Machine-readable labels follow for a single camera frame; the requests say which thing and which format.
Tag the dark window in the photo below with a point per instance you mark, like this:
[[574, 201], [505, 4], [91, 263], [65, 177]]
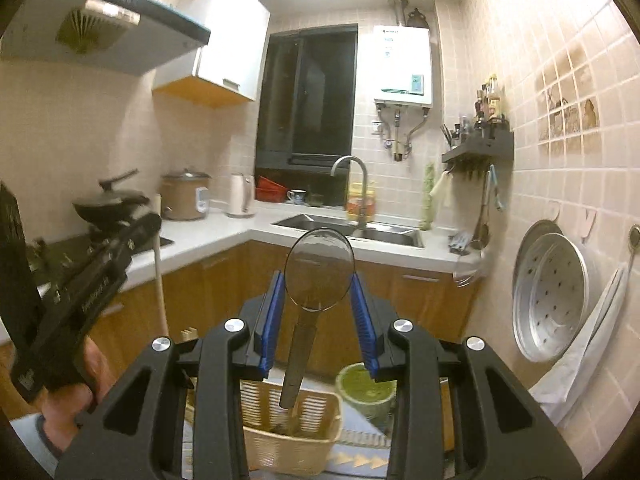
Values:
[[307, 103]]

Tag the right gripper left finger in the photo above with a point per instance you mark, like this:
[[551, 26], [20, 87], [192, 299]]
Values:
[[136, 432]]

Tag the beige plastic utensil basket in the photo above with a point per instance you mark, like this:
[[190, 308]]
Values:
[[295, 440]]

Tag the range hood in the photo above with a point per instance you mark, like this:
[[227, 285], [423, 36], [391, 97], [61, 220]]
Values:
[[125, 36]]

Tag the red basket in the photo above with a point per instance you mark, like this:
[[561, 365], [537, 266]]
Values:
[[269, 191]]

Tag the black wall spice shelf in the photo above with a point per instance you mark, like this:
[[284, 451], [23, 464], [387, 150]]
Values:
[[476, 154]]

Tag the yellow detergent bottle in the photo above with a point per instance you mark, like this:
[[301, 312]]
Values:
[[355, 202]]

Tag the beige electric kettle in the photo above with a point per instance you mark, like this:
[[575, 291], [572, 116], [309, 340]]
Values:
[[241, 202]]

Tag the white countertop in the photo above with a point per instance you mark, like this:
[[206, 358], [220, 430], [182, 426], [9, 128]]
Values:
[[211, 266]]

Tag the person's left hand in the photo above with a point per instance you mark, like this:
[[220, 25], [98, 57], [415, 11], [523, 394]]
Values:
[[60, 408]]

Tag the round metal steamer tray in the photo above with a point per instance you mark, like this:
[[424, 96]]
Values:
[[555, 287]]

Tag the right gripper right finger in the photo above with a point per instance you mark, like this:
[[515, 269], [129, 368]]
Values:
[[500, 431]]

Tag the white wall cabinet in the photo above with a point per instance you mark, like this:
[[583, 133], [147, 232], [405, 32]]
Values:
[[226, 70]]

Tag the black wok with lid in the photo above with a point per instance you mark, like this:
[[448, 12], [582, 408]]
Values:
[[111, 205]]

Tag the brown rice cooker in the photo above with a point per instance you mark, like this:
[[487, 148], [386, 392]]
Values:
[[185, 195]]

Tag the white gas water heater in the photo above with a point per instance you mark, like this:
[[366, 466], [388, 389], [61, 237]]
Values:
[[394, 66]]

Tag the patterned blue tablecloth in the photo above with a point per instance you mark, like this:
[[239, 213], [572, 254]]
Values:
[[361, 452]]

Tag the gas stove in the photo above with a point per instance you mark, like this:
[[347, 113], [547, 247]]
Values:
[[49, 261]]

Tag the clear plastic spoon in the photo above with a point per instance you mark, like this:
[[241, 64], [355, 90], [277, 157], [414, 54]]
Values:
[[317, 274]]

